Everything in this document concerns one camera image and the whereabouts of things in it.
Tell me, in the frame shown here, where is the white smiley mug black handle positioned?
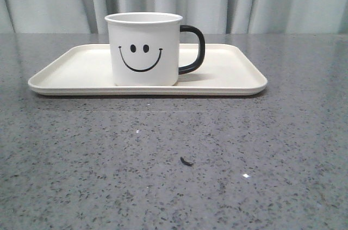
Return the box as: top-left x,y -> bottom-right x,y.
105,12 -> 206,86

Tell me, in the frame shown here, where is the small black debris piece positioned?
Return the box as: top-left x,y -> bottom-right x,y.
180,157 -> 194,167

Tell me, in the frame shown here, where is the cream rectangular plastic tray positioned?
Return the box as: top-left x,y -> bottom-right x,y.
28,43 -> 268,96

